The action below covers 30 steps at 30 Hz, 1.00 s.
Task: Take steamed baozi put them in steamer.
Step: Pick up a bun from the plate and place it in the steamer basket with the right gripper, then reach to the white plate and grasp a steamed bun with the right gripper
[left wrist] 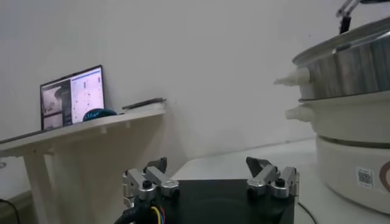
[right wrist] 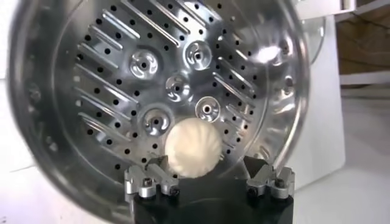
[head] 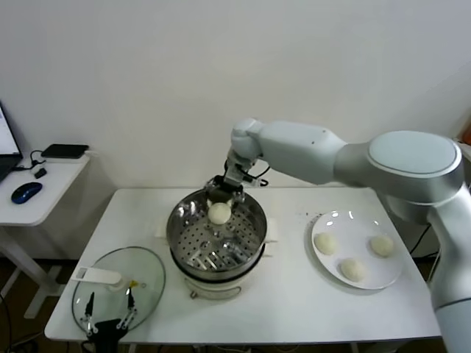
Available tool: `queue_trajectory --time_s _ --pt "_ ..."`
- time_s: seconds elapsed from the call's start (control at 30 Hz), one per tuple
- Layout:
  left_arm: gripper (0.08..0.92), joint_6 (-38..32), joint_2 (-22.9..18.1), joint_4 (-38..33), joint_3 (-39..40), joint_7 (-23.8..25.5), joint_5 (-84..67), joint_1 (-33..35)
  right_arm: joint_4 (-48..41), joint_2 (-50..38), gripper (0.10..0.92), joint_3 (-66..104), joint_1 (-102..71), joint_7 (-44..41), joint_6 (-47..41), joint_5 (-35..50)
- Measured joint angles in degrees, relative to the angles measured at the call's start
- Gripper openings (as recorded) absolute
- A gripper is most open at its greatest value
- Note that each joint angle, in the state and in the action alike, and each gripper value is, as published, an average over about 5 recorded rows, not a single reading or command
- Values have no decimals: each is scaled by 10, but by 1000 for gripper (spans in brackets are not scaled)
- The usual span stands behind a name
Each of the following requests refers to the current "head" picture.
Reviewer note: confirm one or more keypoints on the black laptop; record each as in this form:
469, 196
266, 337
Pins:
7, 162

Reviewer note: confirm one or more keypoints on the black flat hard drive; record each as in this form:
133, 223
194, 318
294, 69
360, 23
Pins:
64, 151

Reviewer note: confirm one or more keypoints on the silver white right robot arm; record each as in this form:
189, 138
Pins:
368, 162

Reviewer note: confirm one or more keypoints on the white round plate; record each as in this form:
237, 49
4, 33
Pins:
353, 231

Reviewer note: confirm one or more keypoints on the small black adapter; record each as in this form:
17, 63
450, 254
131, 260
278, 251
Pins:
40, 173

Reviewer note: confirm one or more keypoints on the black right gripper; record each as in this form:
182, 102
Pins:
222, 189

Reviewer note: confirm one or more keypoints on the white side shelf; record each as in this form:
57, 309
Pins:
467, 150

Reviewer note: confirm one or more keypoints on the blue computer mouse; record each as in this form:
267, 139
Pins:
26, 193

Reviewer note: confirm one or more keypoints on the white side desk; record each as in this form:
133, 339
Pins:
22, 213

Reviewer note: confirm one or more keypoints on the orange object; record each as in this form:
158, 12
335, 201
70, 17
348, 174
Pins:
468, 137

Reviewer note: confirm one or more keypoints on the stainless steel steamer basket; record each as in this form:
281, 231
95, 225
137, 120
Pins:
246, 239

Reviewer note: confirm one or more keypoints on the white steamed baozi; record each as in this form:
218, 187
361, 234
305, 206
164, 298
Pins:
353, 270
382, 245
325, 243
219, 213

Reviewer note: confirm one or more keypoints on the white electric cooking pot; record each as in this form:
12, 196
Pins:
213, 287

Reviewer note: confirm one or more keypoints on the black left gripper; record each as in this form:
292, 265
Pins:
108, 331

